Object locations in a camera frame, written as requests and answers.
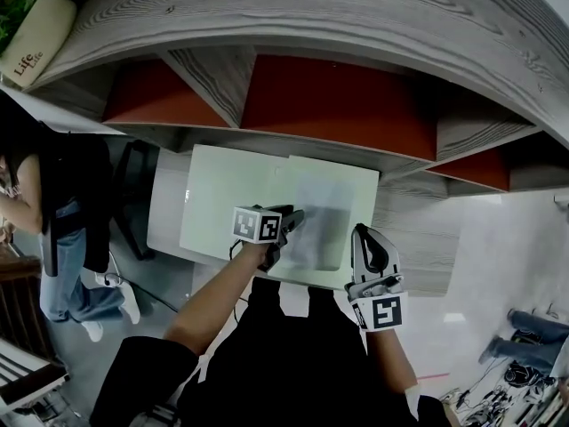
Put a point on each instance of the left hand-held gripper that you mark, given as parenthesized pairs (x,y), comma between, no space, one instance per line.
(257,224)

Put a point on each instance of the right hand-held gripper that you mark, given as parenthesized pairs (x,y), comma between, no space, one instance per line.
(387,309)

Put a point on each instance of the white sheet of paper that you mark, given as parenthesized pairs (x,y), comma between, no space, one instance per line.
(326,220)

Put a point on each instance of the person's right forearm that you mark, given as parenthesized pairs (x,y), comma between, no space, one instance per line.
(391,358)

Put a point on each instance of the person's left forearm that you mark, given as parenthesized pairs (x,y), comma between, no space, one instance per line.
(209,300)

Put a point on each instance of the white table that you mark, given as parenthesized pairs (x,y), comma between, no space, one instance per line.
(231,180)

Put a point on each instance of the clear plastic sleeve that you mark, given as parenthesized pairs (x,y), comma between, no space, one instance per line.
(351,180)

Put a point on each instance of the person's black clothing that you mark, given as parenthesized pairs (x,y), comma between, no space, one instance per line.
(284,372)

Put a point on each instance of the black chair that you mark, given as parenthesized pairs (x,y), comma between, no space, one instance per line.
(133,194)

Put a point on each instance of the grey wooden shelf unit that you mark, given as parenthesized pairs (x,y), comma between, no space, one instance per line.
(311,29)

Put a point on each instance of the brown wooden cabinet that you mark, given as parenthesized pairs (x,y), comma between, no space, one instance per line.
(20,309)

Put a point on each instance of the cream plant pot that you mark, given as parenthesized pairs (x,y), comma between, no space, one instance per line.
(40,38)

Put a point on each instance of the black and white striped board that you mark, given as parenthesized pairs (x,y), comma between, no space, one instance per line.
(26,378)

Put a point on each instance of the green plant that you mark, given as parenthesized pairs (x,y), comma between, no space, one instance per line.
(15,7)

